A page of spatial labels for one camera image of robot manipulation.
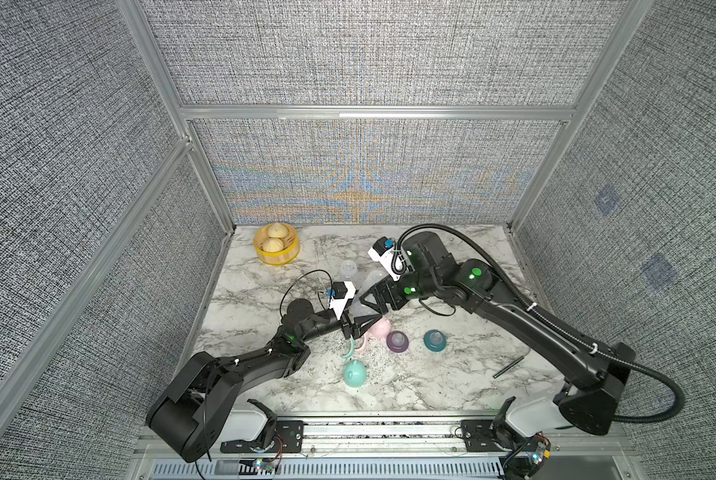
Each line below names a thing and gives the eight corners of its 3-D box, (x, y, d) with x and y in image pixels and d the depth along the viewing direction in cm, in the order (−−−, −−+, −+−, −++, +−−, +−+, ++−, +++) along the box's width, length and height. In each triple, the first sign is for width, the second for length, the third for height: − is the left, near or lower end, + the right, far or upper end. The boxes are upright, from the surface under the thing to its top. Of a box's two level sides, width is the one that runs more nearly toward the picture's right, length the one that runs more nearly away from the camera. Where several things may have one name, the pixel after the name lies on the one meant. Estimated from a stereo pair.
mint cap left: (343, 387, 83) (343, 382, 79) (344, 366, 86) (343, 360, 83) (366, 387, 83) (366, 382, 79) (365, 366, 86) (366, 360, 83)
